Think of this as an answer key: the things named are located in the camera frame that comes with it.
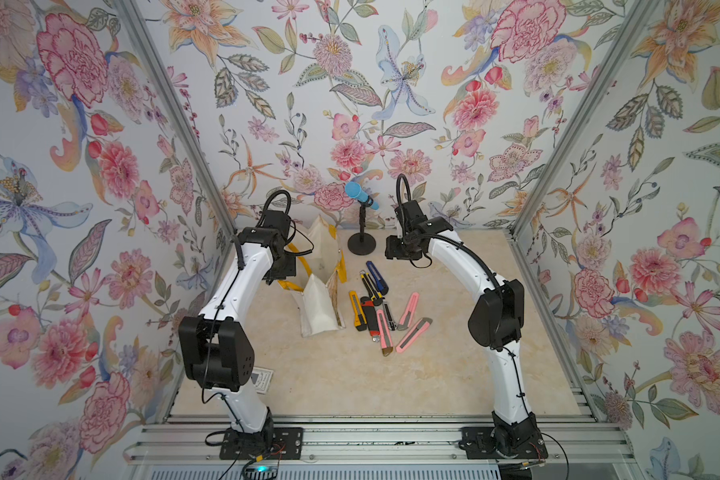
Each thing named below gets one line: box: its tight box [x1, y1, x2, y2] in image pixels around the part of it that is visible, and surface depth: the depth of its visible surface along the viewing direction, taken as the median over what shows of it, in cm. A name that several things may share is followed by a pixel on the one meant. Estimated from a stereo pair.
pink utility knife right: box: [395, 317, 433, 354], surface depth 95 cm
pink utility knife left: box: [377, 309, 394, 357], surface depth 95 cm
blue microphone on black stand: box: [345, 181, 379, 256], surface depth 117 cm
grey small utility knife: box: [383, 300, 397, 331], surface depth 97 cm
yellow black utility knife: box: [349, 290, 368, 331], surface depth 99 cm
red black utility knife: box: [360, 296, 380, 343], surface depth 98 cm
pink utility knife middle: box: [397, 292, 420, 331], surface depth 100 cm
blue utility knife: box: [366, 260, 389, 296], surface depth 109 cm
